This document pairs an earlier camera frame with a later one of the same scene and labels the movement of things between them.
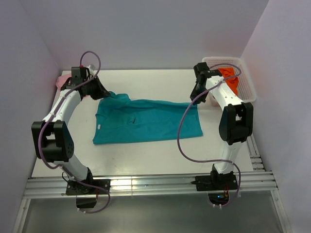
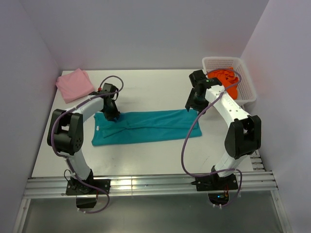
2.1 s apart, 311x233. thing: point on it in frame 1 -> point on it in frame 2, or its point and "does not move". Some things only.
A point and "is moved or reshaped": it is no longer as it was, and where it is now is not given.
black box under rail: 85,202 does not move
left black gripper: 102,92 -> 115,114
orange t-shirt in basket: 233,82 does not move
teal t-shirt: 119,119 is moved or reshaped
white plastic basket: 246,87 does not move
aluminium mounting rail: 48,187 does not move
